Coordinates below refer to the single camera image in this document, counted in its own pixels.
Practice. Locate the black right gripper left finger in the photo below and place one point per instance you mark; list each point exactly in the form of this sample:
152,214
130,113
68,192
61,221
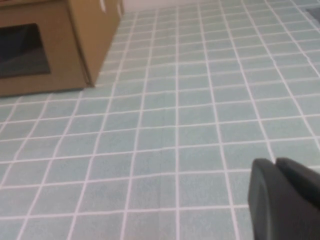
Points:
280,207

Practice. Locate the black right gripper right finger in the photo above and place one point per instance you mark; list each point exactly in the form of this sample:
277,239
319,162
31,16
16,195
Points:
302,177

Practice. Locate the brown cardboard drawer with window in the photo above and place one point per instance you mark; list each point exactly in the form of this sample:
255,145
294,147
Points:
62,50

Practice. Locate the green checked tablecloth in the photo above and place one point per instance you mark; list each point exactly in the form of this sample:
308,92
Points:
175,125

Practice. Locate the brown cardboard outer box sleeve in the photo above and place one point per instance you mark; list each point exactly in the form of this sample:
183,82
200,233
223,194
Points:
97,37

